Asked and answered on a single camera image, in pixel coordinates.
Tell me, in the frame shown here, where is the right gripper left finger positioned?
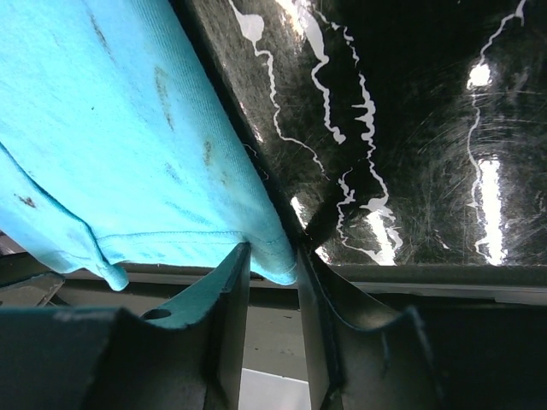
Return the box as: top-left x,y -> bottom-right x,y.
1,243 -> 250,409

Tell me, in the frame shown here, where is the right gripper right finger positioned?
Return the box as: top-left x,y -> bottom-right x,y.
297,251 -> 546,409

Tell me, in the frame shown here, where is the bright blue t shirt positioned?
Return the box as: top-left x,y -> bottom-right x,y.
1,1 -> 297,290

